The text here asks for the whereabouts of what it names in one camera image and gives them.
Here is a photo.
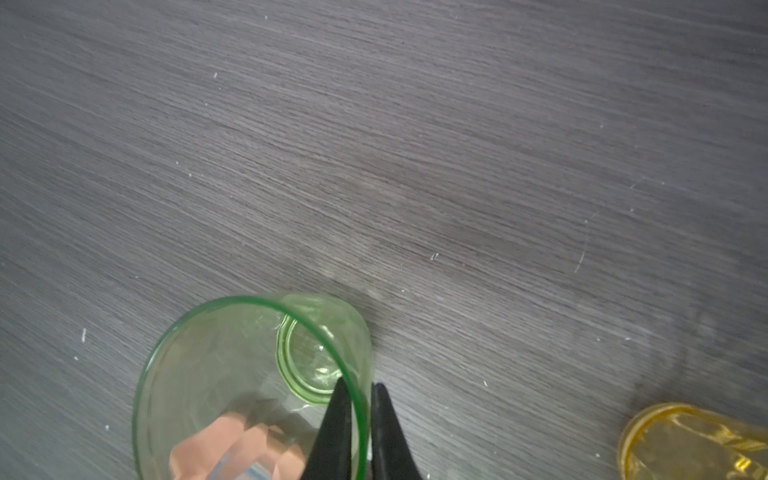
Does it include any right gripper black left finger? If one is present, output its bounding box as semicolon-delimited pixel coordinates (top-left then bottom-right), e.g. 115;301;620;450
301;378;352;480

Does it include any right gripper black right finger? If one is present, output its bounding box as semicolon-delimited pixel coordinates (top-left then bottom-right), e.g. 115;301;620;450
371;383;422;480

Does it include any short green glass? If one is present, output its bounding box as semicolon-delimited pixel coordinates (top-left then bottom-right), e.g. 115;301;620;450
132;293;373;479

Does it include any yellow glass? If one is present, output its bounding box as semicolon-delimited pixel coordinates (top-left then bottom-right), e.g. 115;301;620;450
617;403;767;480

